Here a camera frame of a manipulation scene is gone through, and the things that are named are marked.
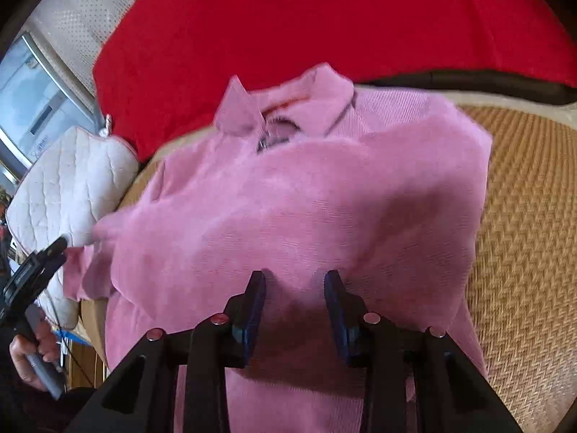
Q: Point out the white quilted pad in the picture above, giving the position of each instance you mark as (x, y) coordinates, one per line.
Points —
(76, 181)

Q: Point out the red blanket on sofa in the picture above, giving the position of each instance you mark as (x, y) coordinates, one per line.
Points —
(164, 70)

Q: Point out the pink corduroy jacket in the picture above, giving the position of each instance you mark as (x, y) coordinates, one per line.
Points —
(386, 187)

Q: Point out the beige dotted curtain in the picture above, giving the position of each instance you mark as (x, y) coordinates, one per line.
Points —
(71, 34)

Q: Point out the woven bamboo seat mat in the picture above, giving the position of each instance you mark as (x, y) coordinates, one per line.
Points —
(521, 291)

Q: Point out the person's left hand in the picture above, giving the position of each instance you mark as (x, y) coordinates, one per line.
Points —
(47, 347)

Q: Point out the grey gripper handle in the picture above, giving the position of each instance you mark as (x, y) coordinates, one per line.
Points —
(48, 374)

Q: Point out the silver refrigerator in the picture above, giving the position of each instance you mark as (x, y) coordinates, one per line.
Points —
(37, 107)

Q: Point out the dark brown sofa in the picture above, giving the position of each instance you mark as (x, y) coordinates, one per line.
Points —
(484, 81)

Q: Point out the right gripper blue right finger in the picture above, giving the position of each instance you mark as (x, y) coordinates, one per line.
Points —
(344, 309)

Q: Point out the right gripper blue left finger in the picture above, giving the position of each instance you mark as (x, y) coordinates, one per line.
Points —
(247, 321)

